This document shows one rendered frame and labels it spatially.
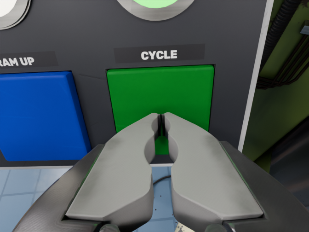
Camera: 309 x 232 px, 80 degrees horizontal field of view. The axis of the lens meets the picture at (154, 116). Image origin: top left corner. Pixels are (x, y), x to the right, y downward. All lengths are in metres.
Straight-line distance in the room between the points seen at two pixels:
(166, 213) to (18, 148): 1.00
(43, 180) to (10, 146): 1.19
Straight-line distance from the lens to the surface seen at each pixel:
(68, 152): 0.17
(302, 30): 0.41
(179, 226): 0.50
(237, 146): 0.17
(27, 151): 0.19
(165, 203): 1.14
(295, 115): 0.59
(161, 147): 0.16
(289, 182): 0.63
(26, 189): 1.42
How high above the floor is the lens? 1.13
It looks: 57 degrees down
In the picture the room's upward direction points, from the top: 6 degrees counter-clockwise
